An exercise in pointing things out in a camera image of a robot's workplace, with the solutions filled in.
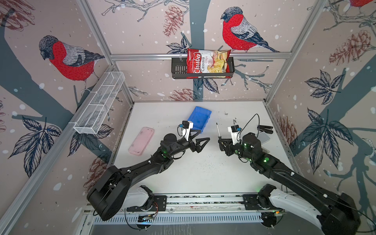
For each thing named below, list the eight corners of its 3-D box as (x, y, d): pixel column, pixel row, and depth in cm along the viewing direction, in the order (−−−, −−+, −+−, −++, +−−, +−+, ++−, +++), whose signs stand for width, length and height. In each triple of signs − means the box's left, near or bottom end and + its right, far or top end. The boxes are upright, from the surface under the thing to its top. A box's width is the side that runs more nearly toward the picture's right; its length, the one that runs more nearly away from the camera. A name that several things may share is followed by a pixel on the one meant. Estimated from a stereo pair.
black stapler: (257, 130, 105) (258, 128, 103) (257, 126, 108) (258, 124, 105) (271, 134, 103) (273, 131, 101) (271, 129, 106) (272, 127, 103)
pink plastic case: (128, 153, 94) (126, 151, 92) (143, 127, 107) (141, 125, 105) (142, 157, 92) (141, 155, 90) (156, 131, 105) (155, 128, 103)
